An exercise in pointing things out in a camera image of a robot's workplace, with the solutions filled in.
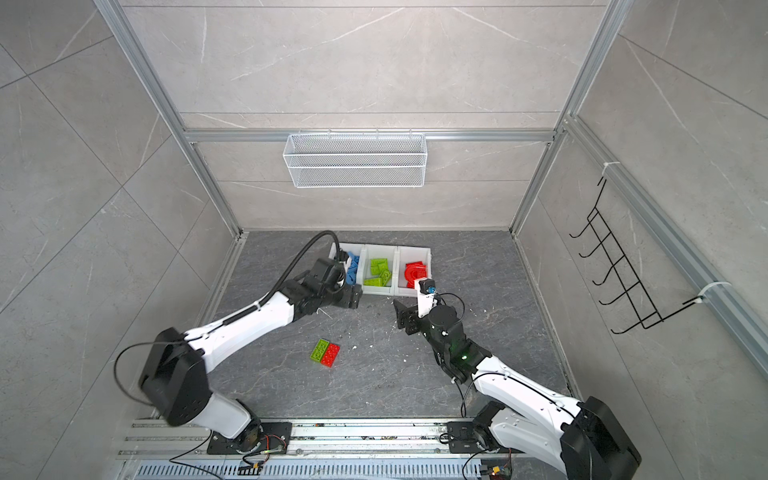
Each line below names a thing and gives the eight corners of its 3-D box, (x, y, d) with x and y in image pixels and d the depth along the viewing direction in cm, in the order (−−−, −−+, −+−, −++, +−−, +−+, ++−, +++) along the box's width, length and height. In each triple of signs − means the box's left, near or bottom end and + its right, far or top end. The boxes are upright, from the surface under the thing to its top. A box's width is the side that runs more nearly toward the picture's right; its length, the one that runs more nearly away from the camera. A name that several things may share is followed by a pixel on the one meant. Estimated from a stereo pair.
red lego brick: (320, 364, 88) (319, 361, 86) (329, 345, 91) (328, 342, 89) (332, 367, 87) (331, 365, 85) (340, 348, 91) (339, 345, 89)
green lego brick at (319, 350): (310, 359, 89) (308, 356, 87) (319, 340, 92) (318, 337, 91) (320, 363, 88) (319, 360, 86) (330, 343, 92) (329, 341, 90)
